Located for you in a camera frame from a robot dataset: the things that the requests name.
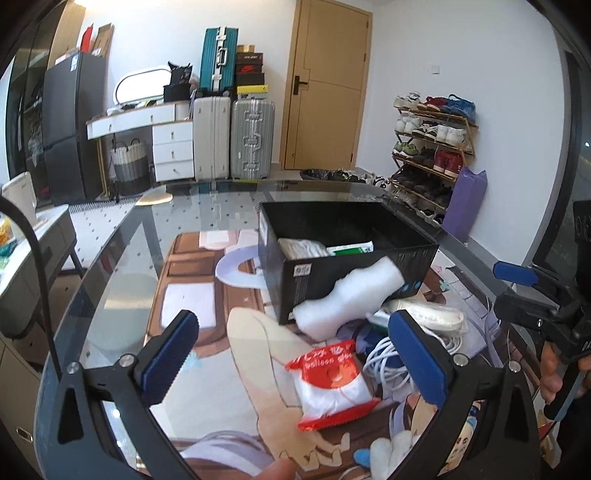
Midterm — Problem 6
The red white glue packet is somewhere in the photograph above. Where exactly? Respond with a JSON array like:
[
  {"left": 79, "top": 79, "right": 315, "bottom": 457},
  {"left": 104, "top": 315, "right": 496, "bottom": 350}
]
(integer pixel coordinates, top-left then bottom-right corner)
[{"left": 284, "top": 339, "right": 382, "bottom": 433}]

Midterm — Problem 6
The teal suitcase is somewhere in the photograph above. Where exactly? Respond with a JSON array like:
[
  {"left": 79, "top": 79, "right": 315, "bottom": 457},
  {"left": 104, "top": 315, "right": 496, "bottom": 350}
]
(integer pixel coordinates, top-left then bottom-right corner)
[{"left": 199, "top": 27, "right": 240, "bottom": 99}]

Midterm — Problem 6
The purple bag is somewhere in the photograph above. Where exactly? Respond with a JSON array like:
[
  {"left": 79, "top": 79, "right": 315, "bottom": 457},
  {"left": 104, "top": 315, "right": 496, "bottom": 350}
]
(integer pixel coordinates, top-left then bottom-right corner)
[{"left": 441, "top": 166, "right": 488, "bottom": 246}]

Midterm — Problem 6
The oval mirror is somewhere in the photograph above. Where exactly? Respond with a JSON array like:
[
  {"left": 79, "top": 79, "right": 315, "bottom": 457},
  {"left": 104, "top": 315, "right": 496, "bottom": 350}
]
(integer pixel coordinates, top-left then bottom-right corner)
[{"left": 113, "top": 65, "right": 172, "bottom": 108}]

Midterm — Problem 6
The green white small box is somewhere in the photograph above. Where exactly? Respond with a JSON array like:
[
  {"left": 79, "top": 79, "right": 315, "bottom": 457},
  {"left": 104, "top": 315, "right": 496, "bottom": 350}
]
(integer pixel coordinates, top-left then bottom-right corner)
[{"left": 327, "top": 242, "right": 375, "bottom": 257}]

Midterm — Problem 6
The person's right hand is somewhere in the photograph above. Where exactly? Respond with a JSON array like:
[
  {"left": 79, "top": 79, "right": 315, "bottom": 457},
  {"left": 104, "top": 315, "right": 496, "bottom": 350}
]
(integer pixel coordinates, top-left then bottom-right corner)
[{"left": 539, "top": 344, "right": 591, "bottom": 403}]

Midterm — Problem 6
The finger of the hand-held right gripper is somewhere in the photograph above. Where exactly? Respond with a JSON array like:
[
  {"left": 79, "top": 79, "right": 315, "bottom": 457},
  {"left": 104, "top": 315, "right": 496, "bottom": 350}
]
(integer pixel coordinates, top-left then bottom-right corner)
[
  {"left": 493, "top": 292, "right": 571, "bottom": 344},
  {"left": 492, "top": 261, "right": 575, "bottom": 301}
]

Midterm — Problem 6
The shoe rack with shoes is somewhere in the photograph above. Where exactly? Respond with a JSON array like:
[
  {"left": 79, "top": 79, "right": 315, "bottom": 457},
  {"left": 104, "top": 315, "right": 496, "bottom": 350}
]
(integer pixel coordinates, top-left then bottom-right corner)
[{"left": 390, "top": 92, "right": 477, "bottom": 222}]

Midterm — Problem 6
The white dresser with drawers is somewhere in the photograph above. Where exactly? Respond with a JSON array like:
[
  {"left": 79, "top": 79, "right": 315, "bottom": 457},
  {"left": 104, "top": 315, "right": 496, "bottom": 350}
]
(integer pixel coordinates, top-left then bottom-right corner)
[{"left": 86, "top": 100, "right": 195, "bottom": 184}]

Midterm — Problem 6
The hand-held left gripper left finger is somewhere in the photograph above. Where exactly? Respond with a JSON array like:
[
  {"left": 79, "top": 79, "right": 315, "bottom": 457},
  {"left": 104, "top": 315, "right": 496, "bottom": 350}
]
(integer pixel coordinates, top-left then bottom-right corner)
[{"left": 33, "top": 309, "right": 200, "bottom": 480}]

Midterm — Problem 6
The black refrigerator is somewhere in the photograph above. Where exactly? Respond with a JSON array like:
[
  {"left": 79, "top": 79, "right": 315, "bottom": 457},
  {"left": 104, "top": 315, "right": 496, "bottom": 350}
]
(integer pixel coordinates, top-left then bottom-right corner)
[{"left": 42, "top": 52, "right": 107, "bottom": 206}]

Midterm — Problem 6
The grey side cabinet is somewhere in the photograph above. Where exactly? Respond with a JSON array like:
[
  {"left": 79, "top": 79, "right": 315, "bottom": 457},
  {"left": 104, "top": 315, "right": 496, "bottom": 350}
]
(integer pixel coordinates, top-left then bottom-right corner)
[{"left": 0, "top": 205, "right": 86, "bottom": 343}]

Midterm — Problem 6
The person's left hand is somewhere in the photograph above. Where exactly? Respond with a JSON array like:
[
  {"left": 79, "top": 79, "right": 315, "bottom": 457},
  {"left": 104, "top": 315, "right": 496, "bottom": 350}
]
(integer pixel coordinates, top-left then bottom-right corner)
[{"left": 249, "top": 459, "right": 296, "bottom": 480}]

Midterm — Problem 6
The grey white woven basket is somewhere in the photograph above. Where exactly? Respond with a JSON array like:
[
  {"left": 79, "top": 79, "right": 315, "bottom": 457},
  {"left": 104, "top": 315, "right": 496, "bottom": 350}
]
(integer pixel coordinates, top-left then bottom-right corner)
[{"left": 109, "top": 138, "right": 151, "bottom": 197}]

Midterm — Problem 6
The stack of shoe boxes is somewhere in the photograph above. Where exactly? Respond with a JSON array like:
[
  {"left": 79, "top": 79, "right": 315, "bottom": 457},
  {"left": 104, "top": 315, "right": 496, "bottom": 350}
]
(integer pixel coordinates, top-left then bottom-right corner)
[{"left": 235, "top": 43, "right": 269, "bottom": 101}]

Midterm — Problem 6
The black cable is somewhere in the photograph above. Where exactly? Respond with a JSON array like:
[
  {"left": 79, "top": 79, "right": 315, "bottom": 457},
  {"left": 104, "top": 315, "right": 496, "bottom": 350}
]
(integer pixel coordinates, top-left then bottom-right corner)
[{"left": 0, "top": 196, "right": 64, "bottom": 370}]

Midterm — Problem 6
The white kettle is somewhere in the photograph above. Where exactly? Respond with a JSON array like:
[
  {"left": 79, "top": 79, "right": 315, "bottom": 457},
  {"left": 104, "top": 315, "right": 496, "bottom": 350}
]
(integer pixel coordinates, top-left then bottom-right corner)
[{"left": 1, "top": 171, "right": 38, "bottom": 227}]

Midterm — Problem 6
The white cable bundle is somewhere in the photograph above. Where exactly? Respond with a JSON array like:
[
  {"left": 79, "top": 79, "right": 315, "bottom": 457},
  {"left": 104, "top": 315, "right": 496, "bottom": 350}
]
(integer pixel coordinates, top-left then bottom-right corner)
[{"left": 362, "top": 323, "right": 468, "bottom": 398}]

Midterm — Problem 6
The white suitcase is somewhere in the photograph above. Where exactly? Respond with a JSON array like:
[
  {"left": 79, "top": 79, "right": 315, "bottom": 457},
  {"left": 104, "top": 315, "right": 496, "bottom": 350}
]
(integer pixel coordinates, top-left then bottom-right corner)
[{"left": 192, "top": 95, "right": 232, "bottom": 182}]

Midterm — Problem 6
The white foam piece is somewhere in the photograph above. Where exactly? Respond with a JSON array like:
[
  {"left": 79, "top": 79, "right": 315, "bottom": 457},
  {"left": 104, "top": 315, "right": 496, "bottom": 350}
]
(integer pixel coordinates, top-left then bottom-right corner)
[{"left": 294, "top": 256, "right": 406, "bottom": 337}]

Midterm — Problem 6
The silver suitcase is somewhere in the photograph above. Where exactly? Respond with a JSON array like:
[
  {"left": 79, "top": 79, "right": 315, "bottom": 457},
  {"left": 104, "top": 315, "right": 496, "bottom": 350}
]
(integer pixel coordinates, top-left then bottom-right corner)
[{"left": 230, "top": 98, "right": 277, "bottom": 181}]

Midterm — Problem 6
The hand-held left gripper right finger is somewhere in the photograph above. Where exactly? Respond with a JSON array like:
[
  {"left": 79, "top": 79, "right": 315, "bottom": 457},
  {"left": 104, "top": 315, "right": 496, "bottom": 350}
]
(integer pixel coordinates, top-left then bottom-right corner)
[{"left": 388, "top": 310, "right": 542, "bottom": 480}]

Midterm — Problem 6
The tan wooden door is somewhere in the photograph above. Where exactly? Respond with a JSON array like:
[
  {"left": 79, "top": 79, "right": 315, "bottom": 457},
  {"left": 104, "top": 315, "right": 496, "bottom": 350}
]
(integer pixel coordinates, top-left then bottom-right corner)
[{"left": 280, "top": 0, "right": 374, "bottom": 171}]

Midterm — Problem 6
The white mesh cloth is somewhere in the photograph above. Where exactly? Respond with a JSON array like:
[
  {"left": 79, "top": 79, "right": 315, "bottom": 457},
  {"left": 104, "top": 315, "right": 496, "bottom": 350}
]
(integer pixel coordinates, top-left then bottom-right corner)
[{"left": 278, "top": 237, "right": 329, "bottom": 262}]

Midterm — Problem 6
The row of floor shoes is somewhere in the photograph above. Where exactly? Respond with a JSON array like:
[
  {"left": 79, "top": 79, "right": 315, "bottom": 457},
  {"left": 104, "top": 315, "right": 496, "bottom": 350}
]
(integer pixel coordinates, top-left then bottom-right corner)
[{"left": 299, "top": 167, "right": 389, "bottom": 188}]

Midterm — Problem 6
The printed cartoon table mat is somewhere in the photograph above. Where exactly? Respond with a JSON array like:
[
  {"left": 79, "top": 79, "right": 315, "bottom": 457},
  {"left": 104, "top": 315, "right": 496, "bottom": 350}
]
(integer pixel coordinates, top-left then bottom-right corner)
[{"left": 152, "top": 228, "right": 571, "bottom": 480}]

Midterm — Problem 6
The round beige stool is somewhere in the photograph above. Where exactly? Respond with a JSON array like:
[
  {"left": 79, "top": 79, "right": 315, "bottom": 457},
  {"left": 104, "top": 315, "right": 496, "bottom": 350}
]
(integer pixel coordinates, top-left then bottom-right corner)
[{"left": 137, "top": 188, "right": 175, "bottom": 207}]

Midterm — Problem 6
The black bag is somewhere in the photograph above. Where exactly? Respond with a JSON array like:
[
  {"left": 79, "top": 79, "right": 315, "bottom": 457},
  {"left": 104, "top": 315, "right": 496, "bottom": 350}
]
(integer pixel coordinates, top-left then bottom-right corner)
[{"left": 163, "top": 62, "right": 194, "bottom": 103}]

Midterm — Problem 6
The white plush toy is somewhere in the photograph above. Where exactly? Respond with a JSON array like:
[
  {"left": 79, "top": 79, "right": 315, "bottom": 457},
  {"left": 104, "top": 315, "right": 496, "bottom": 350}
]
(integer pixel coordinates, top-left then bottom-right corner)
[{"left": 353, "top": 429, "right": 419, "bottom": 480}]

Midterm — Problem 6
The black cardboard box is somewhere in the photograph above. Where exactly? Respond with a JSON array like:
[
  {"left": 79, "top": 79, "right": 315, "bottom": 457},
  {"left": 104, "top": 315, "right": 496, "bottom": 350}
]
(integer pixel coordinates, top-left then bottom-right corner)
[{"left": 257, "top": 199, "right": 440, "bottom": 326}]

